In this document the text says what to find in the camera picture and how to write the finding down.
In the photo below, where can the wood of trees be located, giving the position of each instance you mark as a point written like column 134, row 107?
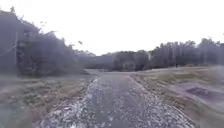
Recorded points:
column 50, row 56

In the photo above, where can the dry grass verge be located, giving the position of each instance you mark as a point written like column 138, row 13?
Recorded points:
column 31, row 96
column 156, row 80

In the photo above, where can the grey gravel path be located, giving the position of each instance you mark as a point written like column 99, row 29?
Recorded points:
column 115, row 103

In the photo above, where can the pole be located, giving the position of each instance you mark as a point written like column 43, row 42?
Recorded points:
column 15, row 53

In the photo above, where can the grey bare ground patch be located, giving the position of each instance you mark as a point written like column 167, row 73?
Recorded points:
column 200, row 93

